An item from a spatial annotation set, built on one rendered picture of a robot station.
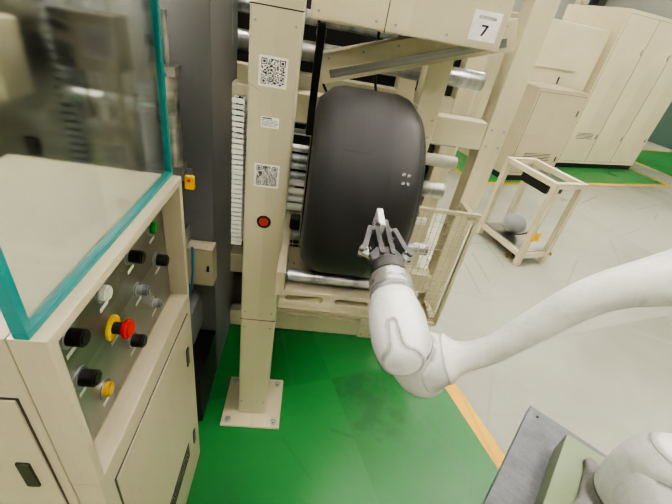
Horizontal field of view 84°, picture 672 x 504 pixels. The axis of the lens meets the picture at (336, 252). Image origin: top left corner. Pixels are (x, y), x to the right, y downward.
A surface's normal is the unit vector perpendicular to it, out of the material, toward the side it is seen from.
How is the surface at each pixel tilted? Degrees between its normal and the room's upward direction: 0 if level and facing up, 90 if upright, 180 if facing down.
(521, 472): 0
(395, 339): 36
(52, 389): 90
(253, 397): 90
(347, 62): 90
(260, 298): 90
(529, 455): 0
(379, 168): 56
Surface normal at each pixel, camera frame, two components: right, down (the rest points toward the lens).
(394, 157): 0.12, -0.09
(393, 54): 0.04, 0.55
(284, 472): 0.16, -0.83
